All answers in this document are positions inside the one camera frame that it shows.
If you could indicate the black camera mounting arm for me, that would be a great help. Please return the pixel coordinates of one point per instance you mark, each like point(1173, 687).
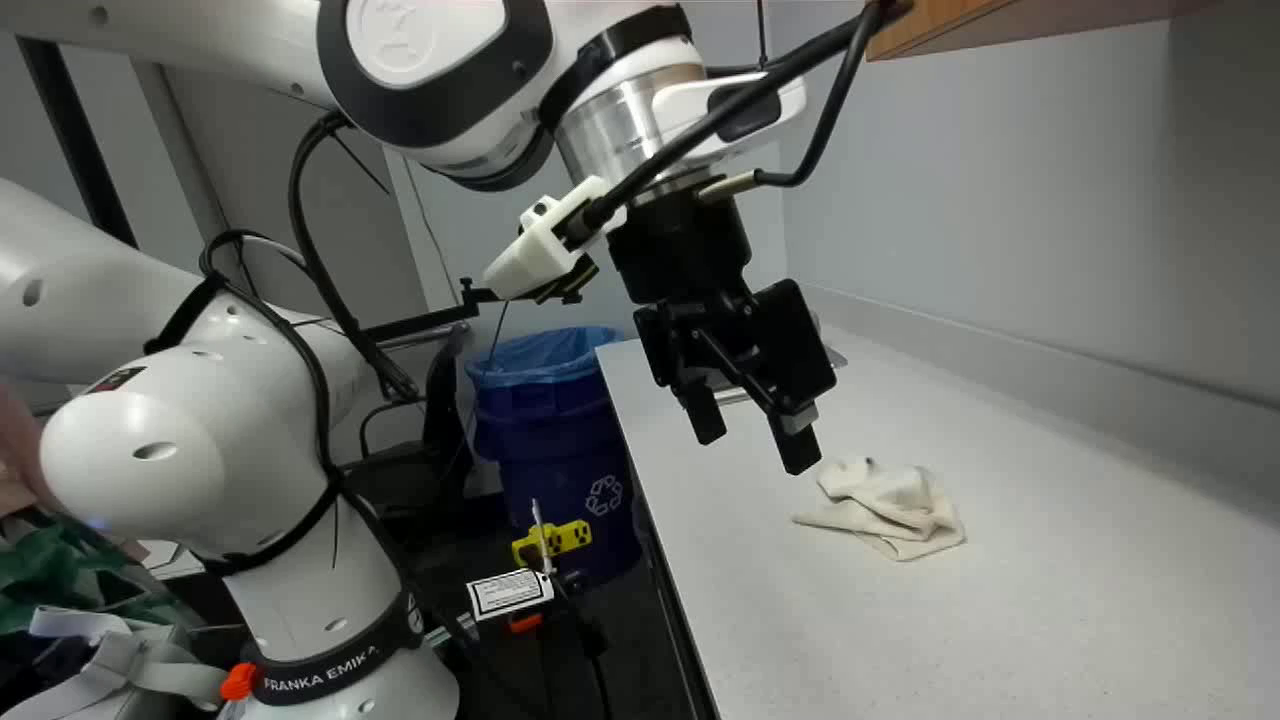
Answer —
point(420, 320)

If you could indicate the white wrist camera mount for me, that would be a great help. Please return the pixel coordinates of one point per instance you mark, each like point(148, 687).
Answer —
point(542, 254)

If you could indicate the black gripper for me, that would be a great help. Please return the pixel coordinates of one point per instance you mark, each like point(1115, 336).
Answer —
point(676, 254)

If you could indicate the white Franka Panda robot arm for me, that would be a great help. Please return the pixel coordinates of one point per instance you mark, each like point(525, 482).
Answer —
point(201, 441)

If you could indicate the orange round knob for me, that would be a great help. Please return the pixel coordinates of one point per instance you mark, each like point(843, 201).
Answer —
point(239, 682)

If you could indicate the yellow clamp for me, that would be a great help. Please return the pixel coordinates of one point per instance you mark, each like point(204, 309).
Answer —
point(546, 543)

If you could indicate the cream wiping cloth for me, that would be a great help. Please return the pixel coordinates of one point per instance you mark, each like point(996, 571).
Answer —
point(888, 506)

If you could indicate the white label tag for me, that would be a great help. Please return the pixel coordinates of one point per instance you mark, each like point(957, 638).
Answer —
point(508, 593)

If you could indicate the blue recycling bin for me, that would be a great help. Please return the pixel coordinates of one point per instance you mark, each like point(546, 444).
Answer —
point(552, 425)

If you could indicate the wooden wall cabinet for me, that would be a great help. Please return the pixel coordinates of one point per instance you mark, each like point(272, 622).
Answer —
point(960, 23)

